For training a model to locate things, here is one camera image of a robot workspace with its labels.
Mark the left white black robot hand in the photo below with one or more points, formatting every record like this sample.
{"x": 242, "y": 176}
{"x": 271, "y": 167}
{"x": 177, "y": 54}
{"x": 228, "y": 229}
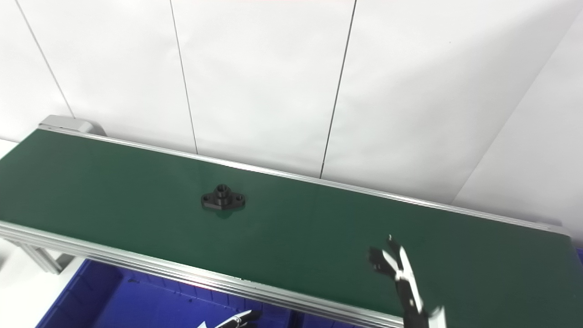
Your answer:
{"x": 241, "y": 321}

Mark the green conveyor belt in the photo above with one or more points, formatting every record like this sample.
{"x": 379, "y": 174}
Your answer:
{"x": 319, "y": 237}
{"x": 182, "y": 272}

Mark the black flange part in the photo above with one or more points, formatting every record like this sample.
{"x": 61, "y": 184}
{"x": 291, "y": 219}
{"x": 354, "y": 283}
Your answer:
{"x": 223, "y": 198}

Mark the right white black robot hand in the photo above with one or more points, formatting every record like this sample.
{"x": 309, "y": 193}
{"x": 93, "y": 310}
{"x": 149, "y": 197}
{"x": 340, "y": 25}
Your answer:
{"x": 407, "y": 291}

